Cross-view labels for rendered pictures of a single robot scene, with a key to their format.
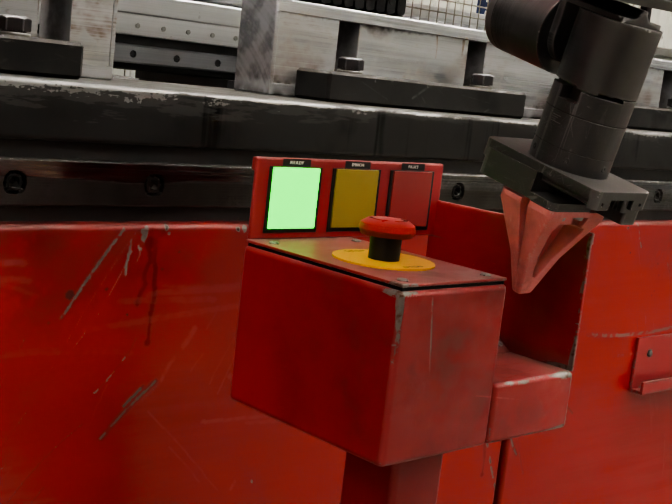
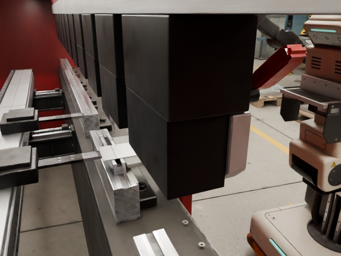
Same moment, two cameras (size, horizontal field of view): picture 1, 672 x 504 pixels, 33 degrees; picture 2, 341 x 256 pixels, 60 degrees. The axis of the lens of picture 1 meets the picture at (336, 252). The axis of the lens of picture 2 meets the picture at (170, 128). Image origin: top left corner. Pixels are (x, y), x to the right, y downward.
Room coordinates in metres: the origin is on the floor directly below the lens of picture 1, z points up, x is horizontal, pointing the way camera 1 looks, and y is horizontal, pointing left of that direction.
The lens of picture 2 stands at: (0.50, 1.04, 1.34)
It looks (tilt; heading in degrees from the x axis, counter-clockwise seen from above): 21 degrees down; 290
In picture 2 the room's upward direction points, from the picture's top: straight up
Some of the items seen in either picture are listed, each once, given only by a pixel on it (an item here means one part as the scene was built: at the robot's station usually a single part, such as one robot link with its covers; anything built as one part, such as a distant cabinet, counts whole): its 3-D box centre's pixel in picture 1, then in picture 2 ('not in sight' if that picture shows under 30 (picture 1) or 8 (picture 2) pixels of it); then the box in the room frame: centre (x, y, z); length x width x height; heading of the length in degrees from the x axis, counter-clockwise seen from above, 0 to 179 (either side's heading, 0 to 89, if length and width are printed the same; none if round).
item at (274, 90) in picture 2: not in sight; (261, 86); (0.71, -4.18, 0.17); 0.99 x 0.63 x 0.05; 124
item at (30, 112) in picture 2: not in sight; (44, 117); (1.23, 0.28, 1.01); 0.26 x 0.12 x 0.05; 42
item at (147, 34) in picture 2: not in sight; (178, 94); (0.59, 0.73, 1.26); 0.15 x 0.09 x 0.17; 132
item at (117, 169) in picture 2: not in sight; (111, 152); (0.90, 0.40, 0.99); 0.20 x 0.03 x 0.03; 132
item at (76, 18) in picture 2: not in sight; (94, 44); (1.00, 0.29, 1.26); 0.15 x 0.09 x 0.17; 132
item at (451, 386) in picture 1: (414, 296); not in sight; (0.82, -0.06, 0.75); 0.20 x 0.16 x 0.18; 134
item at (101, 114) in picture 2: (417, 94); (99, 118); (1.24, -0.07, 0.89); 0.30 x 0.05 x 0.03; 132
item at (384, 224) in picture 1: (385, 243); not in sight; (0.78, -0.03, 0.79); 0.04 x 0.04 x 0.04
